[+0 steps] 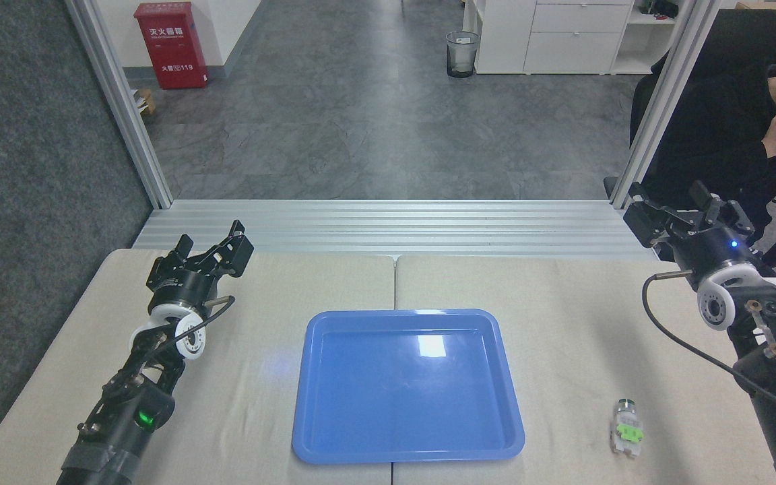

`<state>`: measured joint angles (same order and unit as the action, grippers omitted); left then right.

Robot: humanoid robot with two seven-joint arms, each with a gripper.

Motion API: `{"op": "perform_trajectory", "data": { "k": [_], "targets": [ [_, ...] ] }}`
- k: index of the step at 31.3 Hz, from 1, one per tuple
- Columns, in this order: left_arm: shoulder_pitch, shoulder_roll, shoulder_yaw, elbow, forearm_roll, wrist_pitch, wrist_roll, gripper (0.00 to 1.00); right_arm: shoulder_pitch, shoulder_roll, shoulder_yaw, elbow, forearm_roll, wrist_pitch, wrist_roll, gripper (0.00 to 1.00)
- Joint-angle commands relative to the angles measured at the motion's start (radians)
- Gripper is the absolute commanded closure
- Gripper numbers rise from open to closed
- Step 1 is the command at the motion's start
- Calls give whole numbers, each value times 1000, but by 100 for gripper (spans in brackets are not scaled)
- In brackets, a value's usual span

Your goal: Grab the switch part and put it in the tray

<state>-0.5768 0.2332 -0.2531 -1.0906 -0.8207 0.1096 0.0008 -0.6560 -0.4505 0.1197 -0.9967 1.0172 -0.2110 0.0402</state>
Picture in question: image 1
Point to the blue plastic tray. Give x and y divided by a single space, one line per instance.
401 391

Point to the silver aluminium post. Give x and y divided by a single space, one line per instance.
122 101
664 101

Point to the white drawer cabinet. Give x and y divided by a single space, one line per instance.
563 37

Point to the black office chair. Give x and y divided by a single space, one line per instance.
745 37

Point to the red fire extinguisher box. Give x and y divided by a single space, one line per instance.
171 47

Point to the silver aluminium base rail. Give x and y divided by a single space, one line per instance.
395 225

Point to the person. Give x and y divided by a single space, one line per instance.
718 135

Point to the small cardboard box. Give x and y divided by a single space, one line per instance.
144 101

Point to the grey waste bin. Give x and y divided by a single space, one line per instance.
462 55

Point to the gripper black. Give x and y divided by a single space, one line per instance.
184 288
715 252

